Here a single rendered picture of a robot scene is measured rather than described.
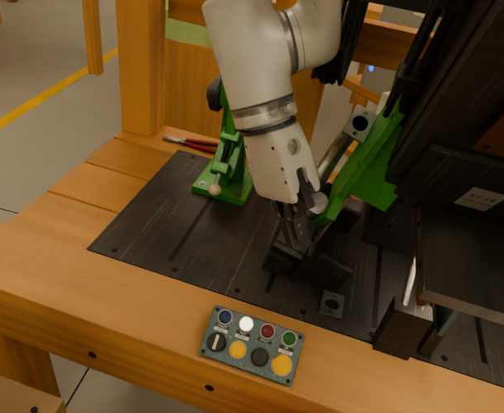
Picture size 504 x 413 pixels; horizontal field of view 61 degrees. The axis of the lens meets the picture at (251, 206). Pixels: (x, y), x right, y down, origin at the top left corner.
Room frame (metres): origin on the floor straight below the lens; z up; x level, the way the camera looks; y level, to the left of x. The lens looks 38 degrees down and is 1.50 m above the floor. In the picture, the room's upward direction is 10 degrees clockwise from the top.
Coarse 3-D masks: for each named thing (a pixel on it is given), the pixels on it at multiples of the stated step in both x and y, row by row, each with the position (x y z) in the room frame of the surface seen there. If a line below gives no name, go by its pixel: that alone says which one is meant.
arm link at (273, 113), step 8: (288, 96) 0.50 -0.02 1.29; (264, 104) 0.48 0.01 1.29; (272, 104) 0.49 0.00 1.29; (280, 104) 0.49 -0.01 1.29; (288, 104) 0.49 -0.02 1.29; (232, 112) 0.50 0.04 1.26; (240, 112) 0.48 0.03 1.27; (248, 112) 0.48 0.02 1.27; (256, 112) 0.48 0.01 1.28; (264, 112) 0.48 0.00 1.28; (272, 112) 0.48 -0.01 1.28; (280, 112) 0.49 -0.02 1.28; (288, 112) 0.49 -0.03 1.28; (296, 112) 0.50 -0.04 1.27; (240, 120) 0.48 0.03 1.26; (248, 120) 0.48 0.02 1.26; (256, 120) 0.47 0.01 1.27; (264, 120) 0.47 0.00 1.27; (272, 120) 0.48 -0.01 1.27; (280, 120) 0.49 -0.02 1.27; (240, 128) 0.48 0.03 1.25; (248, 128) 0.48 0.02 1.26; (256, 128) 0.48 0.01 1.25; (264, 128) 0.48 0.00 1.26
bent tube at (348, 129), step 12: (360, 108) 0.68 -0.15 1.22; (348, 120) 0.66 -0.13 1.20; (360, 120) 0.69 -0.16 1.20; (372, 120) 0.67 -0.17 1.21; (348, 132) 0.65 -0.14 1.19; (360, 132) 0.65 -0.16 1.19; (336, 144) 0.72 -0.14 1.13; (348, 144) 0.71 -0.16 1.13; (324, 156) 0.74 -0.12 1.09; (336, 156) 0.72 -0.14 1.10; (324, 168) 0.72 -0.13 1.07; (324, 180) 0.70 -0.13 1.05
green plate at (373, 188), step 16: (400, 96) 0.62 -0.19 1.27; (400, 112) 0.57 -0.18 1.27; (384, 128) 0.57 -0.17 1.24; (400, 128) 0.57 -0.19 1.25; (368, 144) 0.61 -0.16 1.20; (384, 144) 0.58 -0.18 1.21; (352, 160) 0.64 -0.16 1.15; (368, 160) 0.57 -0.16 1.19; (384, 160) 0.58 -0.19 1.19; (336, 176) 0.68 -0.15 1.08; (352, 176) 0.57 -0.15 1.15; (368, 176) 0.58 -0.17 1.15; (384, 176) 0.57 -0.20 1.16; (336, 192) 0.60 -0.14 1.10; (352, 192) 0.58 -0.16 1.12; (368, 192) 0.58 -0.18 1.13; (384, 192) 0.57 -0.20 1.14; (384, 208) 0.57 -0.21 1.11
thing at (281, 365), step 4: (276, 356) 0.38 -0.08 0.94; (280, 356) 0.38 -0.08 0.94; (284, 356) 0.38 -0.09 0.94; (276, 360) 0.37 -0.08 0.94; (280, 360) 0.37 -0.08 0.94; (284, 360) 0.37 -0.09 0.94; (288, 360) 0.37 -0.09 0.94; (272, 364) 0.37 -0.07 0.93; (276, 364) 0.37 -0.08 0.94; (280, 364) 0.37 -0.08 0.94; (284, 364) 0.37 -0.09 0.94; (288, 364) 0.37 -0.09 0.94; (276, 368) 0.36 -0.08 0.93; (280, 368) 0.36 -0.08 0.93; (284, 368) 0.36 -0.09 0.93; (288, 368) 0.36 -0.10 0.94; (276, 372) 0.36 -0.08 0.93; (280, 372) 0.36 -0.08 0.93; (284, 372) 0.36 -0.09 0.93
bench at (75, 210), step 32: (96, 160) 0.89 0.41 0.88; (128, 160) 0.91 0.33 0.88; (160, 160) 0.94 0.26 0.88; (64, 192) 0.74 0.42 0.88; (96, 192) 0.76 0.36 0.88; (128, 192) 0.78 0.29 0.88; (32, 224) 0.62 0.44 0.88; (64, 224) 0.64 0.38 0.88; (96, 224) 0.66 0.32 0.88; (0, 352) 0.46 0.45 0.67; (32, 352) 0.50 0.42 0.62; (32, 384) 0.47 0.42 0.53
